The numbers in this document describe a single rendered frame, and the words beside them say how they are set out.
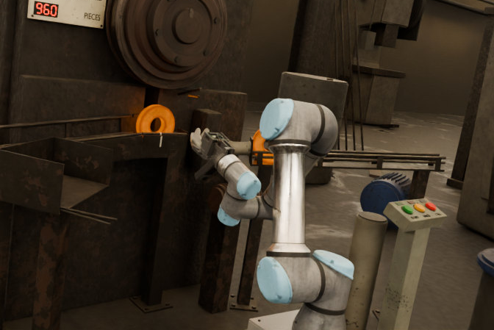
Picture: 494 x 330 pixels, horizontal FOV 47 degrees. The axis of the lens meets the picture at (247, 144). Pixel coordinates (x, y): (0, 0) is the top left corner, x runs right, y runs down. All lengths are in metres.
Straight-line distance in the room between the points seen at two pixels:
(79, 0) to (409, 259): 1.47
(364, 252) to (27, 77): 1.35
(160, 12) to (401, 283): 1.28
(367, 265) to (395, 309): 0.18
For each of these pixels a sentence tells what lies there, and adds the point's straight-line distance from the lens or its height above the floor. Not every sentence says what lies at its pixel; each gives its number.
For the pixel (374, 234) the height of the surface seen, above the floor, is 0.47.
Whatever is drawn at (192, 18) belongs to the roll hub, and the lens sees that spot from 2.02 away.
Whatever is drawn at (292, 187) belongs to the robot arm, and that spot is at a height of 0.74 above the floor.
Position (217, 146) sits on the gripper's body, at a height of 0.75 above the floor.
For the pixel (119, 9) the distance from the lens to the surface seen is 1.98.
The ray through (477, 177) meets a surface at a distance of 4.37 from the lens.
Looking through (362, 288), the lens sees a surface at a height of 0.25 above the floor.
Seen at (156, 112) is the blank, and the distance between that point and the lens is 2.13.
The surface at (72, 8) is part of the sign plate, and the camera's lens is 2.06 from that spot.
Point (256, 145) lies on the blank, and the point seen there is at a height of 0.69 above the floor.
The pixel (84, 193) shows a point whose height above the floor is 0.60.
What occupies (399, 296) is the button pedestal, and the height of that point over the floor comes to 0.28.
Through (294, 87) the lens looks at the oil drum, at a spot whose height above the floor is 0.78.
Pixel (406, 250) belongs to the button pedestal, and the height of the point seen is 0.45.
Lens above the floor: 1.10
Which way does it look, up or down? 10 degrees down
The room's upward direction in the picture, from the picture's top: 9 degrees clockwise
